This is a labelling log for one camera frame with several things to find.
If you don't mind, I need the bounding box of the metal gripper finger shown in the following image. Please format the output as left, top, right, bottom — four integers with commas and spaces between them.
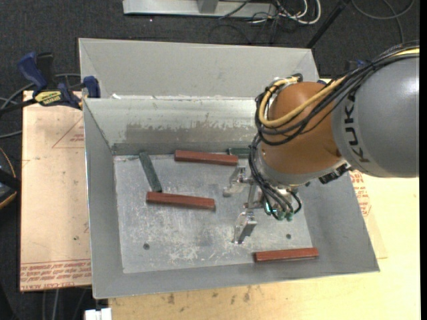
222, 165, 251, 198
232, 210, 259, 245

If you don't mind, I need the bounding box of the red-brown flat block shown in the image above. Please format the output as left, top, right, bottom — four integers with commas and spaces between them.
252, 247, 320, 263
173, 149, 240, 167
145, 191, 216, 211

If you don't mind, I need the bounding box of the grey metal bin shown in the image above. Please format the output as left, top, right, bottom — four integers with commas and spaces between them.
78, 37, 380, 300

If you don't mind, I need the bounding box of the dark green flat block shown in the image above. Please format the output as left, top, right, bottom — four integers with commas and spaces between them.
138, 150, 163, 193

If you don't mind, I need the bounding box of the brown cardboard board, red print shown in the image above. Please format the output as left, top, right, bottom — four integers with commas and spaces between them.
19, 90, 390, 293

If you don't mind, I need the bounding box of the black cylinder on white bracket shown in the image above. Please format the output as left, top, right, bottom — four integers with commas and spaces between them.
318, 163, 351, 185

